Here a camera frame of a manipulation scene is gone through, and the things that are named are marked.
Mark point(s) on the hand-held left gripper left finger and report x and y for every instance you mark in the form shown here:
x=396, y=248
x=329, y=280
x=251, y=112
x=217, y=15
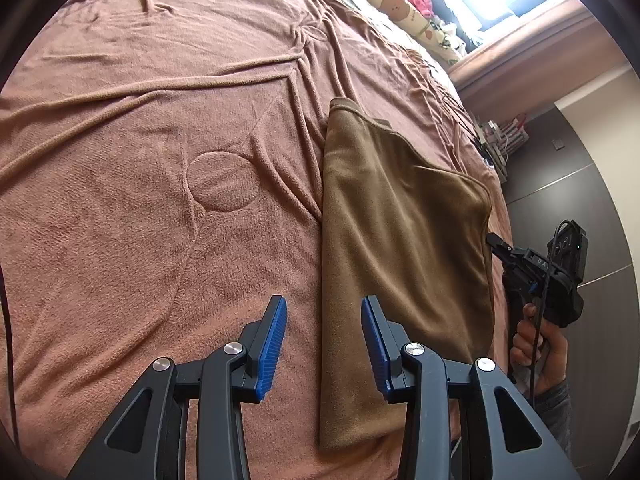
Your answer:
x=272, y=355

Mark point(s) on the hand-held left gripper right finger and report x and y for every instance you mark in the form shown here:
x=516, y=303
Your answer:
x=375, y=355

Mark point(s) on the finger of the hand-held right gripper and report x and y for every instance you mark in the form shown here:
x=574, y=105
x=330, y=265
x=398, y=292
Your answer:
x=501, y=249

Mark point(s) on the brown towel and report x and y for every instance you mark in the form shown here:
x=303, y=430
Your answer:
x=400, y=240

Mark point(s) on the person's right forearm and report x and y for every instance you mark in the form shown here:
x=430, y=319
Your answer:
x=555, y=410

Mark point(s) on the person's right hand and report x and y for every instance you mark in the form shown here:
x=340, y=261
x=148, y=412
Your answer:
x=550, y=355

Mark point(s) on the dark grey wardrobe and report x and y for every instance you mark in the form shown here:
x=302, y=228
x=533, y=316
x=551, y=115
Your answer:
x=575, y=185

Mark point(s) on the pink striped holder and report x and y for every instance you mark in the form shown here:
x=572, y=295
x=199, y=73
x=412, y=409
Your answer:
x=512, y=132

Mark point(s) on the brown fleece blanket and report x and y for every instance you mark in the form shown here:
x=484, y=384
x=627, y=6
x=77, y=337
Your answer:
x=150, y=210

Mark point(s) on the pink brown curtain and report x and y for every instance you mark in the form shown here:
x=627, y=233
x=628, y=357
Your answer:
x=525, y=55

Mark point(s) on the cream bear print pillow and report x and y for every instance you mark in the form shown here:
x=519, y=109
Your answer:
x=400, y=10

